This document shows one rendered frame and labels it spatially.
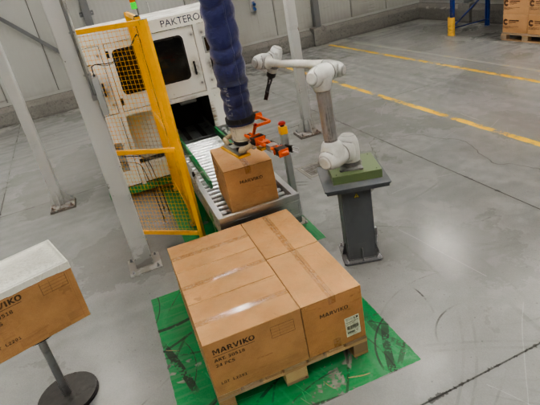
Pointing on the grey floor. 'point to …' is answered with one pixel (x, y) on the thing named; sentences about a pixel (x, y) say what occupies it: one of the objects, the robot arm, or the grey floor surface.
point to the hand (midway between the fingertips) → (266, 94)
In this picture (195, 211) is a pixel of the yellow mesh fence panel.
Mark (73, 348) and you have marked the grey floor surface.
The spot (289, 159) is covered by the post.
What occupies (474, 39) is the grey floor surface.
